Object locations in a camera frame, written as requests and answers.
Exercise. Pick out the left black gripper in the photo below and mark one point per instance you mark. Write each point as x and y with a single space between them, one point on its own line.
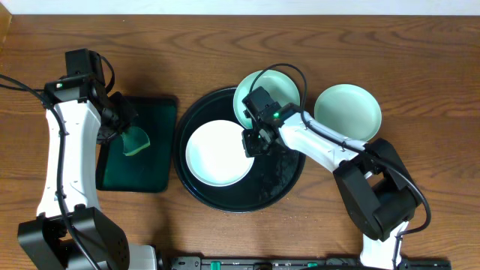
122 118

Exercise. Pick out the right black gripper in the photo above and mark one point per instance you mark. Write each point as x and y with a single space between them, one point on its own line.
250 149

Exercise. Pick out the light green plate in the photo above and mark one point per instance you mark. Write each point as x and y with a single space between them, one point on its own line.
280 87
350 110

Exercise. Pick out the white plate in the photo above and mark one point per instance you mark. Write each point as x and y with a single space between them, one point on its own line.
215 155

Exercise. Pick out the green sponge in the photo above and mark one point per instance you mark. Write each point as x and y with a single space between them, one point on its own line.
134 140

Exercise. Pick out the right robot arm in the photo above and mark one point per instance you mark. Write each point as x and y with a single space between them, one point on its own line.
378 193

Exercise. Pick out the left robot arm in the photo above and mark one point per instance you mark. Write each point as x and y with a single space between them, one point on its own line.
70 230

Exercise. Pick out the round black tray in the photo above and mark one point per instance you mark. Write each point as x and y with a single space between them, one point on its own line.
269 180

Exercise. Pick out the rectangular dark green tray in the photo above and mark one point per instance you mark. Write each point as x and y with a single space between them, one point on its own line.
148 170

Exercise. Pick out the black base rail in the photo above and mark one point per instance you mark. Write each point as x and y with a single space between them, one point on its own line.
196 263

